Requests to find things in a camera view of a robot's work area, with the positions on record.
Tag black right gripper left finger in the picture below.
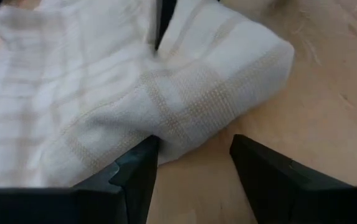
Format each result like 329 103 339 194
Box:
0 134 159 224

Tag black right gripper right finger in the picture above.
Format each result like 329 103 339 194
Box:
229 133 357 224

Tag white towel fine beige checks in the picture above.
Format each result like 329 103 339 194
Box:
0 0 296 189

